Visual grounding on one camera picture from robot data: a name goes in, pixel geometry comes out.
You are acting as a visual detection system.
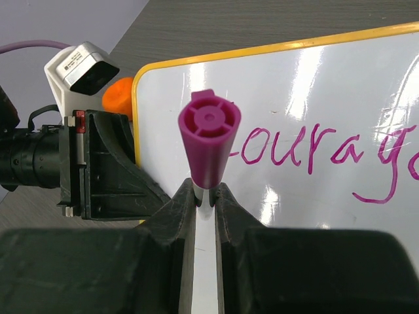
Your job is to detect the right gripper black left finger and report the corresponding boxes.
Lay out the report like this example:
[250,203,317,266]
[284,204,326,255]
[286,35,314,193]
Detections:
[1,179,196,313]

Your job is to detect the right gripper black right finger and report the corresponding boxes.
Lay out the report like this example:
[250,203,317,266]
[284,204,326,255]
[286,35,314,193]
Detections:
[215,184,418,313]

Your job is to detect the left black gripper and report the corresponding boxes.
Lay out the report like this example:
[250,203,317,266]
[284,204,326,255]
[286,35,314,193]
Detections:
[1,109,170,220]

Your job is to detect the white marker pen body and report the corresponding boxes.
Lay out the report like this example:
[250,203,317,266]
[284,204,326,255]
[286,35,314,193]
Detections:
[192,183,218,220]

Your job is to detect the magenta marker cap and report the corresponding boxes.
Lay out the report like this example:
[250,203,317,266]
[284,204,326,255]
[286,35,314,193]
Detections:
[178,89,241,189]

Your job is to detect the orange framed whiteboard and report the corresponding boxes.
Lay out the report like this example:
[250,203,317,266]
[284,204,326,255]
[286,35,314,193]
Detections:
[131,21,419,314]

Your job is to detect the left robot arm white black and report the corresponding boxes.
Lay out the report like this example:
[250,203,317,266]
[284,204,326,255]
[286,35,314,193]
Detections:
[1,93,169,220]

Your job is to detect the orange toy fruit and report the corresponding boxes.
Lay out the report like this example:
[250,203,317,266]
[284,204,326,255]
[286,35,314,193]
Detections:
[102,77,134,120]

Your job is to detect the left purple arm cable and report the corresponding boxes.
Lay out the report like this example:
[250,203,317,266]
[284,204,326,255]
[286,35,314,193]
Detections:
[0,39,71,55]

